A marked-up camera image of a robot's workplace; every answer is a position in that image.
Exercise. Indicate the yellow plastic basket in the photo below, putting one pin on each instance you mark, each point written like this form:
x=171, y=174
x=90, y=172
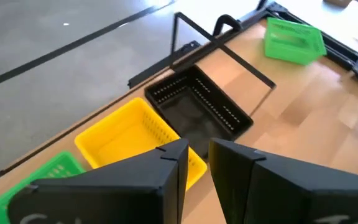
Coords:
x=120, y=137

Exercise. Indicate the green plastic basket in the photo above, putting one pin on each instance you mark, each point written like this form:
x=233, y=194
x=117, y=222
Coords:
x=67, y=163
x=291, y=49

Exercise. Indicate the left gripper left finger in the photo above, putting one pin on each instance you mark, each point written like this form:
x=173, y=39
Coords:
x=120, y=193

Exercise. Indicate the black plastic basket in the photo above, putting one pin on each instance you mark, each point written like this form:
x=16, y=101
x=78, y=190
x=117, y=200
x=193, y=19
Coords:
x=191, y=115

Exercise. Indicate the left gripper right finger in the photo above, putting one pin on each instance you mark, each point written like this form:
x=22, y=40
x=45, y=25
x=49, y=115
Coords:
x=275, y=193

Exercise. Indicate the black aluminium table frame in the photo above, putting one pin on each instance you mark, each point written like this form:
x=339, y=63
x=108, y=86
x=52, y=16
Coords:
x=154, y=71

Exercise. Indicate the black metal shelf end frame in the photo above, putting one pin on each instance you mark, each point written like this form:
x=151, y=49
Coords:
x=250, y=68

